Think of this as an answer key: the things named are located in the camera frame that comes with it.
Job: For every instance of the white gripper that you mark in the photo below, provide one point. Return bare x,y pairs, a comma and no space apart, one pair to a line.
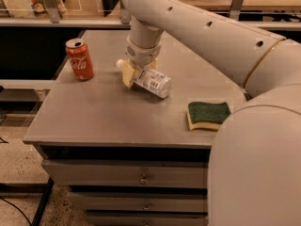
141,56

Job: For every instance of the clear plastic water bottle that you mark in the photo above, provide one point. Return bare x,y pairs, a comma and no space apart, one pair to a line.
153,81

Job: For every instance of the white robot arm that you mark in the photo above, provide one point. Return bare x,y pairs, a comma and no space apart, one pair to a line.
254,172

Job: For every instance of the red Coca-Cola can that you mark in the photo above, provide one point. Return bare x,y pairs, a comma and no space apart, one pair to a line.
79,58

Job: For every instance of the green and yellow sponge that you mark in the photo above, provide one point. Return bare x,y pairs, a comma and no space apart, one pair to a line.
207,116

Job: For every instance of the grey metal drawer cabinet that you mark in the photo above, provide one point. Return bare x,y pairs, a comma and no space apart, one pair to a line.
127,157

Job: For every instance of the metal railing with posts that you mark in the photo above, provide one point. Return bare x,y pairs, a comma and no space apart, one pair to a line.
88,14

